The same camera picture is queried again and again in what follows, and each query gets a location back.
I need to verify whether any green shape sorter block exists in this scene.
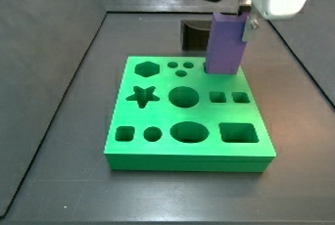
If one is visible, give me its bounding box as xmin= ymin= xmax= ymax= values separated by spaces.
xmin=105 ymin=57 xmax=276 ymax=172

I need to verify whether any purple arch block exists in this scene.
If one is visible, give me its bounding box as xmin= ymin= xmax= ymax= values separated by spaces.
xmin=205 ymin=13 xmax=249 ymax=74

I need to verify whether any dark arch-shaped holder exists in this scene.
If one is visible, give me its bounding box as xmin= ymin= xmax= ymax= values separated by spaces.
xmin=181 ymin=20 xmax=211 ymax=51

